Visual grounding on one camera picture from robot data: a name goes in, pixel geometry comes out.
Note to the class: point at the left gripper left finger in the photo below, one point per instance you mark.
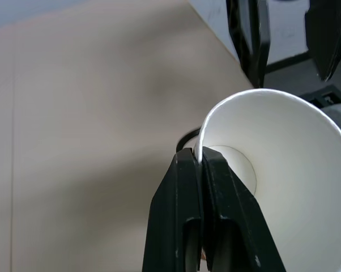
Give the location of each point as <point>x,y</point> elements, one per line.
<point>173,215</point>

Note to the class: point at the white and tan paper cup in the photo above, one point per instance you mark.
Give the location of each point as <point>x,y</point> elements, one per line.
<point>286,170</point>

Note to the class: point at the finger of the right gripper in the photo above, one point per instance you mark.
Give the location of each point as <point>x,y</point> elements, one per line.
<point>251,34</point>
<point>327,34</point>

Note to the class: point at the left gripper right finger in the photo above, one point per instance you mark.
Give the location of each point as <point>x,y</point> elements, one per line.
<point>232,226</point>

